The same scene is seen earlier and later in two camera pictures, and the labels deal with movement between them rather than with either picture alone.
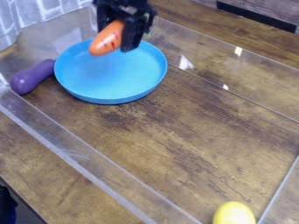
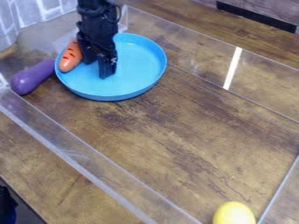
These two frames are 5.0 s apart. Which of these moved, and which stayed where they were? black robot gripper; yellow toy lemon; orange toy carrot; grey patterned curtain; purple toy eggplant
Moved: orange toy carrot; black robot gripper
Stayed: purple toy eggplant; grey patterned curtain; yellow toy lemon
